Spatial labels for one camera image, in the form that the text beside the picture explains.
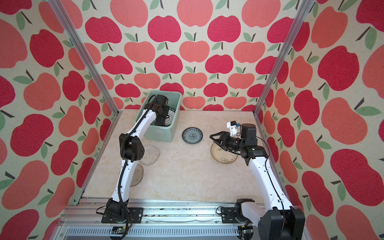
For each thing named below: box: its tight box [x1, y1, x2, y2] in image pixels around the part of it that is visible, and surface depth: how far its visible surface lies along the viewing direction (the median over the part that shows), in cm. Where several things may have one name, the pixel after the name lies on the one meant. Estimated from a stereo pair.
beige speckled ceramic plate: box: [210, 142, 238, 164], surface depth 97 cm
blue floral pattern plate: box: [182, 127, 203, 144], surface depth 109 cm
